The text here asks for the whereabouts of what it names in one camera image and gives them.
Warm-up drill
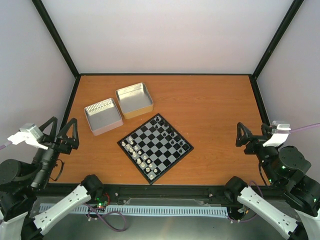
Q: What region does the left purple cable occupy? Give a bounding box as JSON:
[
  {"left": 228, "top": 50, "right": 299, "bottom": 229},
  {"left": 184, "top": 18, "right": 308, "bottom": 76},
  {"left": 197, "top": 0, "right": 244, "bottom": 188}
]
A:
[{"left": 0, "top": 141, "right": 129, "bottom": 232}]

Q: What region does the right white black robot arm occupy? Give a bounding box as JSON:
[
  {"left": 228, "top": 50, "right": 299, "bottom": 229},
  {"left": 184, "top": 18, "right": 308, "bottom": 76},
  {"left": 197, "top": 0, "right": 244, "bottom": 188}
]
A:
[{"left": 224, "top": 121, "right": 320, "bottom": 240}]

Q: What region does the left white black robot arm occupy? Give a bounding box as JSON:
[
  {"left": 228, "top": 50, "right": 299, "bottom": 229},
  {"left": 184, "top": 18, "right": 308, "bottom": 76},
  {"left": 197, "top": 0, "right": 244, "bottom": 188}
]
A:
[{"left": 0, "top": 116, "right": 104, "bottom": 240}]

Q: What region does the gold metal tin base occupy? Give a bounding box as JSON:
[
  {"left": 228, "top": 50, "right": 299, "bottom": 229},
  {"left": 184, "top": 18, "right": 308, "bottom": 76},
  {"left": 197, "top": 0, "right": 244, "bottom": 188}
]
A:
[{"left": 115, "top": 82, "right": 154, "bottom": 119}]

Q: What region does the purple cable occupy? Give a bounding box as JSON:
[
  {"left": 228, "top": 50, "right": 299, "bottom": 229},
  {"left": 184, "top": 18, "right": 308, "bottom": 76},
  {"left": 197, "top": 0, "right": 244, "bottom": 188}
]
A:
[
  {"left": 0, "top": 141, "right": 129, "bottom": 232},
  {"left": 228, "top": 122, "right": 320, "bottom": 223}
]

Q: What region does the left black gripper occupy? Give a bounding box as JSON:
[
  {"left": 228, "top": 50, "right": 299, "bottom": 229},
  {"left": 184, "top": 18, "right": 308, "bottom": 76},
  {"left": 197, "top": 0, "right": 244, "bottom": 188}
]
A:
[{"left": 33, "top": 115, "right": 82, "bottom": 188}]

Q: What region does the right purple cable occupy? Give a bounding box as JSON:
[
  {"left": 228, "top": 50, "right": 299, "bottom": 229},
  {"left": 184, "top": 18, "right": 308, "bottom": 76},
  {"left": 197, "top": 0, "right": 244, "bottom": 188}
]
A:
[{"left": 228, "top": 122, "right": 320, "bottom": 223}]

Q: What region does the black aluminium frame rail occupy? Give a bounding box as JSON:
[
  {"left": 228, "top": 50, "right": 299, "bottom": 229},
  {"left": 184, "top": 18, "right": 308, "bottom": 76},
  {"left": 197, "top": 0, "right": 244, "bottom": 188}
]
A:
[{"left": 43, "top": 183, "right": 284, "bottom": 200}]

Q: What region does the light blue slotted cable duct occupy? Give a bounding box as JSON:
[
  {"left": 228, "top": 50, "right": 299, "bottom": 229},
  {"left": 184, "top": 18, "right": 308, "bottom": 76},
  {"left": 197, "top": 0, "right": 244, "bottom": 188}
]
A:
[{"left": 39, "top": 202, "right": 230, "bottom": 218}]

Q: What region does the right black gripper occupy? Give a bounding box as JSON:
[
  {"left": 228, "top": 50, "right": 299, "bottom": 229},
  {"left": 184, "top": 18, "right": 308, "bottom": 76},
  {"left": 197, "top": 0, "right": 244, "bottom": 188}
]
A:
[{"left": 235, "top": 121, "right": 281, "bottom": 185}]

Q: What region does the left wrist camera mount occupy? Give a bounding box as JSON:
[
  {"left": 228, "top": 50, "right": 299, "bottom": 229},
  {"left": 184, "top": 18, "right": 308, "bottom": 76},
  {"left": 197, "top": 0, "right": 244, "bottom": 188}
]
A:
[{"left": 7, "top": 123, "right": 48, "bottom": 150}]

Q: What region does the black and silver chessboard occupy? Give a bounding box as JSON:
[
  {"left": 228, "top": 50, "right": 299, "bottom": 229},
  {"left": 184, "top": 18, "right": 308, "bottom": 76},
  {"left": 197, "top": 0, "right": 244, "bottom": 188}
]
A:
[{"left": 117, "top": 113, "right": 194, "bottom": 185}]

